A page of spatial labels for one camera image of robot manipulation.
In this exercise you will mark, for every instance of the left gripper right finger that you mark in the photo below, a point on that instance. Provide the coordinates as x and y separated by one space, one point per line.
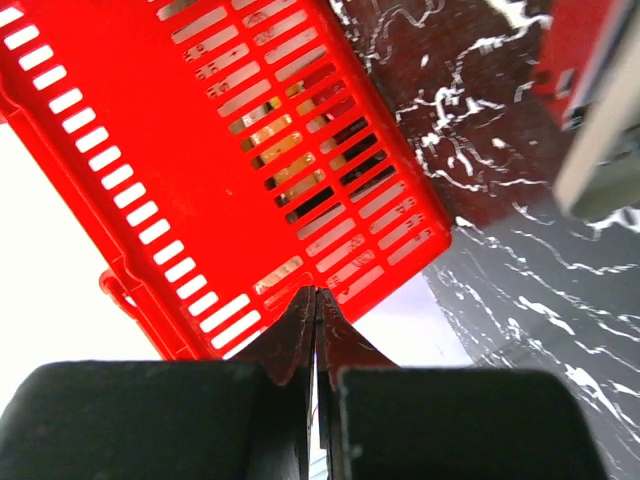
379 420

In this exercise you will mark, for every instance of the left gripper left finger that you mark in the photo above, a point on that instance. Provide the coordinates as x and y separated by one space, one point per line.
247 417

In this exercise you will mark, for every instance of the red plastic shopping basket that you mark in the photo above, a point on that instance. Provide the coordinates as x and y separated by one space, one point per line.
221 155

